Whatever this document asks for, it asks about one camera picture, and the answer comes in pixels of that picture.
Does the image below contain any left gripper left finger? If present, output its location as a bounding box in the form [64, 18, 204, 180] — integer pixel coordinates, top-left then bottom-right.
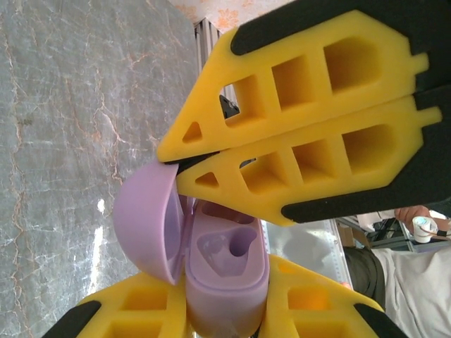
[42, 270, 193, 338]

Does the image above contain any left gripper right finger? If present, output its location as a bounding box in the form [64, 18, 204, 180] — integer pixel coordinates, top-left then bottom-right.
[259, 253, 412, 338]

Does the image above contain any purple earbud charging case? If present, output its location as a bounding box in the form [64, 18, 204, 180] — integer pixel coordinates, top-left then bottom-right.
[112, 163, 271, 338]

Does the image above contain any white handheld device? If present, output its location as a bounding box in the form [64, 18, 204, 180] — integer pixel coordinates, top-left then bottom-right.
[411, 215, 451, 244]

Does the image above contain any person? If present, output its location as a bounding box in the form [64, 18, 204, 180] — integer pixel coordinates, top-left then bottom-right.
[343, 207, 451, 338]

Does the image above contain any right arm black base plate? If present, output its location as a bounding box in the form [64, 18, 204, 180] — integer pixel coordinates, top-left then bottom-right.
[218, 94, 241, 120]

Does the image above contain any aluminium front rail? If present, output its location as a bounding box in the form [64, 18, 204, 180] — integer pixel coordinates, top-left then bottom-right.
[192, 18, 226, 77]

